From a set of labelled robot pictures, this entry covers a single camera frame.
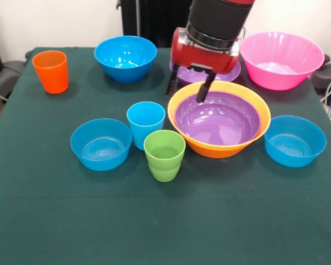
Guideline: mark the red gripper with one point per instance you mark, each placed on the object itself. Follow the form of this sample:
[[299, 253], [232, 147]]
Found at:
[[204, 58]]

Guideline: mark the purple plastic bowl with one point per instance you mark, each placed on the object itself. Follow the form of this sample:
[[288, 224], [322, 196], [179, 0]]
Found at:
[[190, 77], [218, 121]]

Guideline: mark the light blue plastic cup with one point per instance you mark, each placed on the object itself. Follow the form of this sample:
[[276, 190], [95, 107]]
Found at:
[[146, 124]]

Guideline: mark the shallow blue plastic bowl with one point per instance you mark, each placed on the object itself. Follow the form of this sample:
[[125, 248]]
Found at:
[[102, 146], [295, 143]]

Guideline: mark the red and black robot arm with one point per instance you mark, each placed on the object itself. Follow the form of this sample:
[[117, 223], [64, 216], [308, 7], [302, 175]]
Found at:
[[218, 19]]

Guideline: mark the deep blue plastic bowl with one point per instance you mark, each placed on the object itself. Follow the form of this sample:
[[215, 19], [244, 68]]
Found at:
[[125, 60]]

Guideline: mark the orange plastic bowl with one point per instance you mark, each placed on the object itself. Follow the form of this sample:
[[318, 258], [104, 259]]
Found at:
[[215, 150]]

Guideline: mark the green plastic cup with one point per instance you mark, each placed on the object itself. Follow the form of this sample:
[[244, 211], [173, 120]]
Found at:
[[164, 157]]

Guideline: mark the pink plastic bowl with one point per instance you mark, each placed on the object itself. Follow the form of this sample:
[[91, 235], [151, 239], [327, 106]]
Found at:
[[281, 66]]

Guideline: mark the dark green tablecloth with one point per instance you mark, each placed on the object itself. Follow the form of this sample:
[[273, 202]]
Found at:
[[165, 220]]

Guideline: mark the orange plastic cup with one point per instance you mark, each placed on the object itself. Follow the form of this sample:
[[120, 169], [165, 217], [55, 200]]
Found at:
[[51, 74]]

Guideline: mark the black rounded equipment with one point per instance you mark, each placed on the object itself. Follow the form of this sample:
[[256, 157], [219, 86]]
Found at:
[[329, 74]]

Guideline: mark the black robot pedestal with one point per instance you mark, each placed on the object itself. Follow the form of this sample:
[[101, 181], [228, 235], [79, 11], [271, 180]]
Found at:
[[154, 22]]

